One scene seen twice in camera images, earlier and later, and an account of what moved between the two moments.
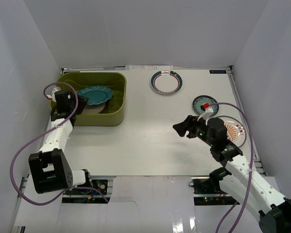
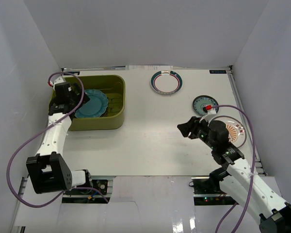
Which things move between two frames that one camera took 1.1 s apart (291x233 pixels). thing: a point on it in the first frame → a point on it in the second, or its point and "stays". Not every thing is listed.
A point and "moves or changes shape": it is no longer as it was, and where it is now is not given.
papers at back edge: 149,67 stays
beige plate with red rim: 100,108 → 105,113
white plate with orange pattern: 236,132 stays
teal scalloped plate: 96,94 moves or changes shape
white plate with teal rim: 167,82 stays
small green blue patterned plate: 200,100 stays
